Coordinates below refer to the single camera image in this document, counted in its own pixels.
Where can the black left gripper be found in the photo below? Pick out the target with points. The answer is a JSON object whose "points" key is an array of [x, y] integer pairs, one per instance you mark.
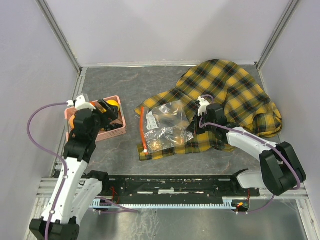
{"points": [[112, 113]]}

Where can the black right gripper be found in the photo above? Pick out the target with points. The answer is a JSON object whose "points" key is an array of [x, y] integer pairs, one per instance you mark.
{"points": [[194, 126]]}

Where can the dark fake grape bunch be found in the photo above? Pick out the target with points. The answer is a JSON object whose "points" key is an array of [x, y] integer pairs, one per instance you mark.
{"points": [[111, 126]]}

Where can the clear zip top bag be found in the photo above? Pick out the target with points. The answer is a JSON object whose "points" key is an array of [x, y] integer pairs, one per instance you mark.
{"points": [[164, 127]]}

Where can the orange fake tangerine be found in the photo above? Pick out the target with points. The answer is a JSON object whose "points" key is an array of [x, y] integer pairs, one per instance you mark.
{"points": [[71, 121]]}

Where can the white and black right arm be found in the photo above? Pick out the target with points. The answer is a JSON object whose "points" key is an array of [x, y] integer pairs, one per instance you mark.
{"points": [[280, 167]]}

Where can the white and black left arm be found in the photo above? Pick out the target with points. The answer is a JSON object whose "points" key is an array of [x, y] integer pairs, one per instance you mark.
{"points": [[63, 215]]}

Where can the pink perforated plastic basket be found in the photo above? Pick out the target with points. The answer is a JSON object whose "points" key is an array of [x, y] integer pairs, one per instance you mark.
{"points": [[102, 135]]}

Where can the yellow plaid shirt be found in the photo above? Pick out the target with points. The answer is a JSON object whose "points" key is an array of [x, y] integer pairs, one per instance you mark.
{"points": [[245, 103]]}

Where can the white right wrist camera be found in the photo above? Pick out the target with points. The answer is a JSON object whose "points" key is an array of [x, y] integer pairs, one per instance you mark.
{"points": [[203, 104]]}

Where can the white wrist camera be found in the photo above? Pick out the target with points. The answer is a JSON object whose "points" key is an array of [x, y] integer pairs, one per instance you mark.
{"points": [[203, 104], [81, 102]]}

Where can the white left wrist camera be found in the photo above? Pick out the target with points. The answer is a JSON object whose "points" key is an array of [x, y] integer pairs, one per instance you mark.
{"points": [[81, 102]]}

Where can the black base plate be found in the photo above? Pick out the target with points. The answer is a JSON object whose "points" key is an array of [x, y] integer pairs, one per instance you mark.
{"points": [[175, 189]]}

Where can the light blue cable duct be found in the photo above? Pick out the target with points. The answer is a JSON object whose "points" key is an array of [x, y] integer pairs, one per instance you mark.
{"points": [[227, 204]]}

